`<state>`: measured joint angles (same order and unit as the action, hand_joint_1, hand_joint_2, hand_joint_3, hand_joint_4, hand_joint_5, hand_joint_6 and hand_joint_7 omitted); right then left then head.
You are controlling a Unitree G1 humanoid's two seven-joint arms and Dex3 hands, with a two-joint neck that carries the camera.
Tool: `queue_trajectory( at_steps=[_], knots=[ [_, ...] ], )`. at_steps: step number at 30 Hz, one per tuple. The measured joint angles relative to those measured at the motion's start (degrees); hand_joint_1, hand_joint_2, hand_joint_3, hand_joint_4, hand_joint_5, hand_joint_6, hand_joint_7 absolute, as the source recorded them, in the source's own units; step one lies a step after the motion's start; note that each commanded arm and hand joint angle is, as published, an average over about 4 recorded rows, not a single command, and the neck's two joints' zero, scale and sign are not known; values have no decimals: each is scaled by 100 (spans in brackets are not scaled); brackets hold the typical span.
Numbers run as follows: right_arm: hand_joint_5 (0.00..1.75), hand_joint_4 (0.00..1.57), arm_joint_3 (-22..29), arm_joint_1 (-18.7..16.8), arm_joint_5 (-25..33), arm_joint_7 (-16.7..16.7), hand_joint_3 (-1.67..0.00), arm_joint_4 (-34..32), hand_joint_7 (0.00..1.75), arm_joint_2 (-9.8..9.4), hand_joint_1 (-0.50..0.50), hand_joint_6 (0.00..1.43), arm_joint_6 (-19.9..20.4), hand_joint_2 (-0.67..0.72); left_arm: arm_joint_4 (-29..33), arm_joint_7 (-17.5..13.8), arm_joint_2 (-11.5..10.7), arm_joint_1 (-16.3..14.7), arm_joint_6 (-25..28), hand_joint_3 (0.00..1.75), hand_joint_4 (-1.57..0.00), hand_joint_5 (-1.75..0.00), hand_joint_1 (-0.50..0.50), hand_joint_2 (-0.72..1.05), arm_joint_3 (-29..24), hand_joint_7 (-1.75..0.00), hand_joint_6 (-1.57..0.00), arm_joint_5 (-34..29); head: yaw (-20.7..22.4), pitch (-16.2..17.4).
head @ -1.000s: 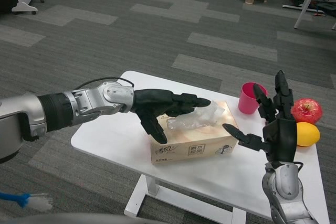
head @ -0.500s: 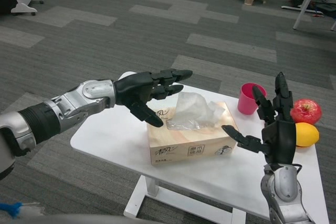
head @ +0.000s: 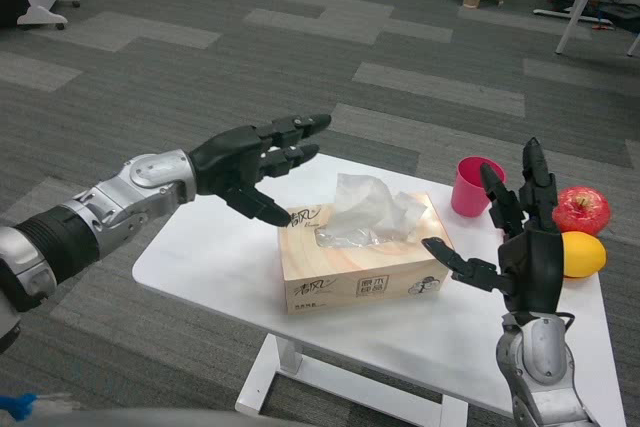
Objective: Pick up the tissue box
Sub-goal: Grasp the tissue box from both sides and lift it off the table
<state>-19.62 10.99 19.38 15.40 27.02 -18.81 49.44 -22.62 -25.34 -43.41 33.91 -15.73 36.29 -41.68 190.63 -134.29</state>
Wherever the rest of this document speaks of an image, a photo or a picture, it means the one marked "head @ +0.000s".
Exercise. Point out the pink plastic cup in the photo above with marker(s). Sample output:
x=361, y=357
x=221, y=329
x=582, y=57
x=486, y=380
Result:
x=467, y=192

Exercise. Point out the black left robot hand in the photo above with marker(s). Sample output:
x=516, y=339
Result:
x=230, y=162

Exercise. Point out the red apple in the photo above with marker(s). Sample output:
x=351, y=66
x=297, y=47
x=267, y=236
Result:
x=585, y=212

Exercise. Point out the wood-print tissue box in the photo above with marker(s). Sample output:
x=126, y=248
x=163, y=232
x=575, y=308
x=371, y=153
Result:
x=350, y=272

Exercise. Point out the flat black bag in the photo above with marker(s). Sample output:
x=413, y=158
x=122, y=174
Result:
x=622, y=17

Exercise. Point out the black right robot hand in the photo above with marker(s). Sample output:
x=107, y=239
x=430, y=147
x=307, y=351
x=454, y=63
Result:
x=535, y=272

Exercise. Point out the white table base frame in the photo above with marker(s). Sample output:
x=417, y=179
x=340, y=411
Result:
x=285, y=357

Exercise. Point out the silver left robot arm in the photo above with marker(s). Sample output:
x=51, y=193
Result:
x=140, y=187

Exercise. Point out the white desk foot bar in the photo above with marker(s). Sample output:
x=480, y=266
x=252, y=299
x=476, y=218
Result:
x=570, y=16

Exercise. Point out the yellow lemon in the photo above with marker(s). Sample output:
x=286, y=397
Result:
x=585, y=254

